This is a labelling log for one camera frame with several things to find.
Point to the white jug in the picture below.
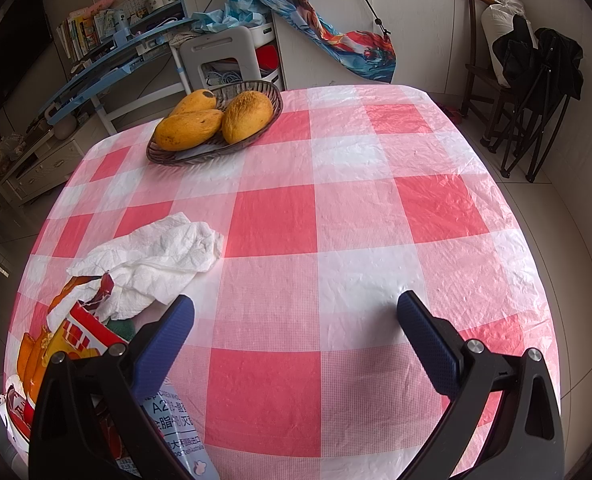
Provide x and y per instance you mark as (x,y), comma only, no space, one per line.
(60,122)

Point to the blue study desk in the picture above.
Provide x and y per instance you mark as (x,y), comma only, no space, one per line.
(115,55)

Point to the orange white snack bag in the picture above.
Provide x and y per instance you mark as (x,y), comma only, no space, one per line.
(75,330)

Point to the black flat television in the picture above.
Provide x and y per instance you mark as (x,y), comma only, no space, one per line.
(10,45)

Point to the white storage basket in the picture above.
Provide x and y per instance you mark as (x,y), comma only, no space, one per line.
(268,57)

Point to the black folding chair with jacket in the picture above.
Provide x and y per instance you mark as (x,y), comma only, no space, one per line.
(551,70)

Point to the cream television cabinet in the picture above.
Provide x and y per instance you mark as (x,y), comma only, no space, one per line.
(45,165)

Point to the blue cow print carton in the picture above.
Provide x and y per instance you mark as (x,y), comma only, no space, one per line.
(175,430)

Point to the pink plush toy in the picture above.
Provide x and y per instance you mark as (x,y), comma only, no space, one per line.
(103,6)

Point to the white plastic stool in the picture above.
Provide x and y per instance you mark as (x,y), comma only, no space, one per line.
(215,45)

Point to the red white checkered tablecloth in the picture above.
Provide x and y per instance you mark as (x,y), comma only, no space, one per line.
(376,210)

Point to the blue plastic bag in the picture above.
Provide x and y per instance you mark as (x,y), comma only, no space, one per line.
(230,10)

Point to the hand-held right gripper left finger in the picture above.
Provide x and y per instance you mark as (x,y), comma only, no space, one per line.
(168,340)

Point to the plastic bags on cabinet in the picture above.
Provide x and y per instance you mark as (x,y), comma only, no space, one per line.
(5,147)

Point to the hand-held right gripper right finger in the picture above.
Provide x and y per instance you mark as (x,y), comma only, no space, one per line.
(426,345)

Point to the dark wooden chair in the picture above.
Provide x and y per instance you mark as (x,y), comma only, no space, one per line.
(476,85)

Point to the colourful printed sling bag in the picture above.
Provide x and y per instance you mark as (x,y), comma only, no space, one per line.
(336,40)

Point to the yellow mango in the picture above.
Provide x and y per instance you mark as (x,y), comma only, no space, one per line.
(193,102)
(188,130)
(246,117)

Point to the dark wicker fruit basket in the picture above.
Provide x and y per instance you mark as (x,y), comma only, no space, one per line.
(175,157)

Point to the row of books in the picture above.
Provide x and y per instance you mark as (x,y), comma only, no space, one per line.
(78,32)

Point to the white sack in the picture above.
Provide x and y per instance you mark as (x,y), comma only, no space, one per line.
(496,35)

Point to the white cupboard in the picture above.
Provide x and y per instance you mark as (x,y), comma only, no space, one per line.
(426,20)

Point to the red slipper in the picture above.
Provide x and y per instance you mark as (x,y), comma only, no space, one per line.
(451,112)

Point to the red green snack wrapper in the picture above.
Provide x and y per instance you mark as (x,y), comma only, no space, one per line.
(121,329)

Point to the large white tissue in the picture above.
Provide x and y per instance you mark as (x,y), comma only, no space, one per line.
(155,260)

